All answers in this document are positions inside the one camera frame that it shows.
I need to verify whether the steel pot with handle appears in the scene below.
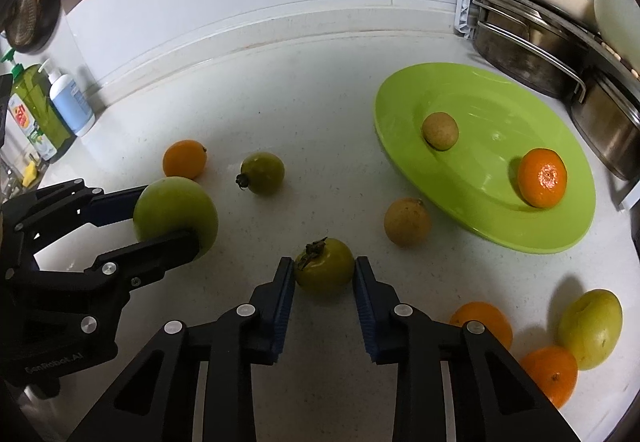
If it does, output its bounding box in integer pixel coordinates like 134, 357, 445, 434
472, 0, 588, 99

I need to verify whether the green dish soap bottle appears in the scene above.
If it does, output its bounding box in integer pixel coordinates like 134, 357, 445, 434
0, 48, 76, 164

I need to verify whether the large cream casserole pot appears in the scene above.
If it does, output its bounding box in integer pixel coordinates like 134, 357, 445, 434
594, 0, 640, 68

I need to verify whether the brown round fruit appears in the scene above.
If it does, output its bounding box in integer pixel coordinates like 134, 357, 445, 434
421, 112, 459, 151
384, 197, 432, 248

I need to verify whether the green persimmon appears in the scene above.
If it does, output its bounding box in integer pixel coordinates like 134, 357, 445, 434
236, 151, 286, 196
293, 237, 356, 296

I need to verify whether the small orange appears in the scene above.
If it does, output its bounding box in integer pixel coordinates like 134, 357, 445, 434
162, 139, 208, 180

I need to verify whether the beaded trivet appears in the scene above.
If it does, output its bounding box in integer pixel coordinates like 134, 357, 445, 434
600, 42, 640, 79

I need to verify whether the black hanging pan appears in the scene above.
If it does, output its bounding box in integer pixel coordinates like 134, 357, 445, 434
2, 0, 62, 54

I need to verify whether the green apple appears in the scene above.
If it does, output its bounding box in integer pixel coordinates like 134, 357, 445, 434
133, 176, 219, 262

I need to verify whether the white blue pump bottle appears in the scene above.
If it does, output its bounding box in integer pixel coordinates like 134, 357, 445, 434
39, 58, 97, 137

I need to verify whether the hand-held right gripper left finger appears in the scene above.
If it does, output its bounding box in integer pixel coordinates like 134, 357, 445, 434
67, 256, 296, 442

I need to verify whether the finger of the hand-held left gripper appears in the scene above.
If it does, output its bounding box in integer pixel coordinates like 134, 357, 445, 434
2, 179, 146, 243
30, 229, 201, 338

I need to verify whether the yellow-green apple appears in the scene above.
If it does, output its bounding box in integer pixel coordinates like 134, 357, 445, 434
557, 289, 624, 371

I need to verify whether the green plate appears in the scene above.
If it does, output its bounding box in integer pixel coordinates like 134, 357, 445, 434
374, 63, 597, 254

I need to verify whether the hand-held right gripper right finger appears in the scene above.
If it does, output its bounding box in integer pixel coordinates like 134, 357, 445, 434
352, 256, 581, 442

